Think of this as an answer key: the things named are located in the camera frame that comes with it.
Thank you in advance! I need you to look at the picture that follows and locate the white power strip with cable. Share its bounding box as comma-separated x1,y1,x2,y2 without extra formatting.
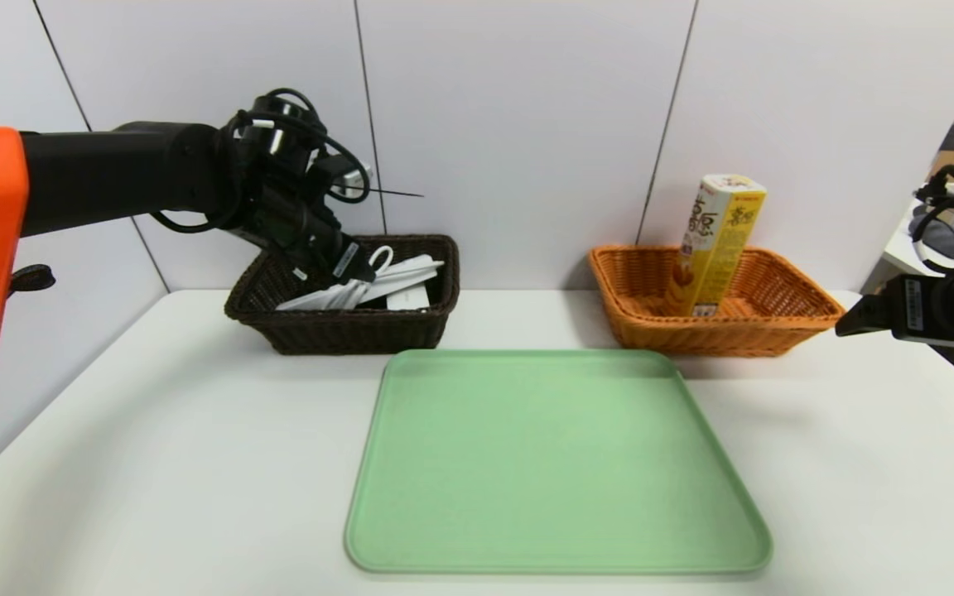
276,245,446,312

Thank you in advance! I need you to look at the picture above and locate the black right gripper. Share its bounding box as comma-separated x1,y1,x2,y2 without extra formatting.
835,273,954,354

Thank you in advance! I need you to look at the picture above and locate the light green plastic tray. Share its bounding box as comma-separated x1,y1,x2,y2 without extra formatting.
345,348,773,574

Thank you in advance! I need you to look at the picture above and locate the yellow hexagonal snack box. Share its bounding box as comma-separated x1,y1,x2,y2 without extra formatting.
666,174,768,318

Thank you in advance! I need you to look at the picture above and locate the black left elbow cable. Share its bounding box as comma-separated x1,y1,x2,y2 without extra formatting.
7,263,57,297

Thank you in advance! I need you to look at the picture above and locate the white oblong case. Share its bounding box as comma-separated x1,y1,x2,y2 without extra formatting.
386,286,433,312

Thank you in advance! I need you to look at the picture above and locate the dark grey fabric pouch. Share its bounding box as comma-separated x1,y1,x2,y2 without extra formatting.
920,217,954,257

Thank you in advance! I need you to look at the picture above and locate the dark brown wicker basket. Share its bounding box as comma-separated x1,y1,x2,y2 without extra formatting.
224,234,462,356

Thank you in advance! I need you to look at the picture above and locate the orange wicker basket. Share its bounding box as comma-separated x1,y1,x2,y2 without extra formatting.
586,245,846,358

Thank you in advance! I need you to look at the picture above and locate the white side table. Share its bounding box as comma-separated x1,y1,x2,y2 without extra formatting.
881,203,954,278

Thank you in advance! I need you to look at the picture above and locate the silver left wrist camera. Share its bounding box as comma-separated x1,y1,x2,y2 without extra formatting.
336,161,374,199

